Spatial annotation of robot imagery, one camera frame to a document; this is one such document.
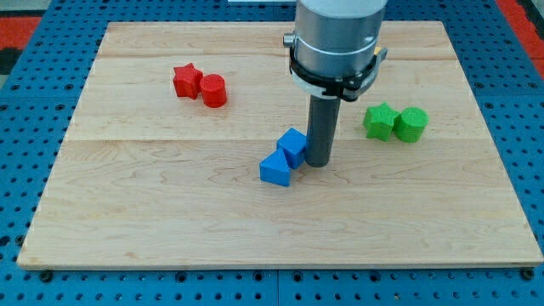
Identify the blue triangle block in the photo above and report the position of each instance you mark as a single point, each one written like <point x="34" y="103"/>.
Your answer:
<point x="274" y="169"/>

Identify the blue cube block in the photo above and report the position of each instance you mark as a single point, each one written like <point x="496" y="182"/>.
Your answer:
<point x="293" y="144"/>

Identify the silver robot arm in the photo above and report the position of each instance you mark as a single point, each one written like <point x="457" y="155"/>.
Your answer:
<point x="332" y="47"/>

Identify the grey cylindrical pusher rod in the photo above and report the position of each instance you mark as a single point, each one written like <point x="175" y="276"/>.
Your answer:
<point x="322" y="121"/>

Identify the red cylinder block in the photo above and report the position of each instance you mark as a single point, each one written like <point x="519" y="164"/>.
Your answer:
<point x="213" y="90"/>

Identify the green star block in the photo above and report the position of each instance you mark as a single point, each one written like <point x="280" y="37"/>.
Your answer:
<point x="379" y="121"/>

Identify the red star block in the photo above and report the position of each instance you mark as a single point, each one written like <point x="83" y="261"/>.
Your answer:
<point x="186" y="81"/>

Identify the wooden board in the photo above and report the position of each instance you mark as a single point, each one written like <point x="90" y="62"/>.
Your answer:
<point x="145" y="179"/>

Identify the green cylinder block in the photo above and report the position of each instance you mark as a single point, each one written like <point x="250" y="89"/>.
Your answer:
<point x="411" y="124"/>

